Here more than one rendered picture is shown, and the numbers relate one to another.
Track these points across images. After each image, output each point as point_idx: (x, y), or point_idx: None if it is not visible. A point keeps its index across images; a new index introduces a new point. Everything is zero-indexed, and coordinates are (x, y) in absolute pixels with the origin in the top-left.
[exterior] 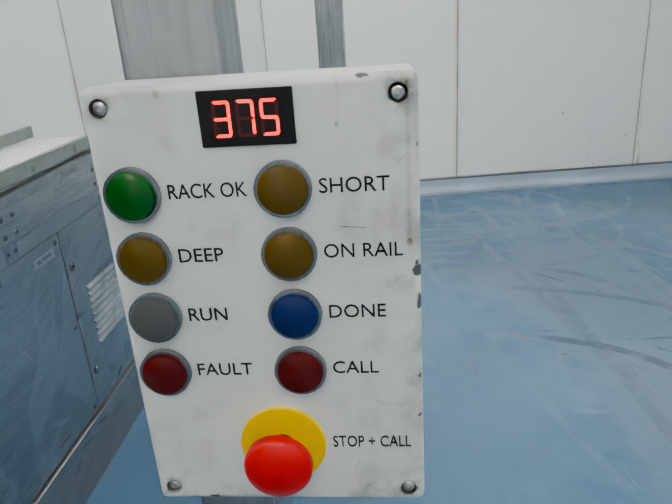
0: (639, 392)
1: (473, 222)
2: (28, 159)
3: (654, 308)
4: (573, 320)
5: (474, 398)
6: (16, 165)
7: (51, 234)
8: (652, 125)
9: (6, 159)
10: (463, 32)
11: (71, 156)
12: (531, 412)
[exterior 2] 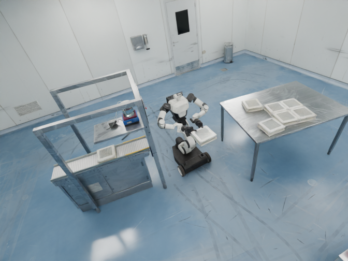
0: (88, 143)
1: (4, 177)
2: (88, 154)
3: (63, 143)
4: (66, 151)
5: None
6: (92, 152)
7: None
8: None
9: (74, 169)
10: None
11: (75, 160)
12: (92, 151)
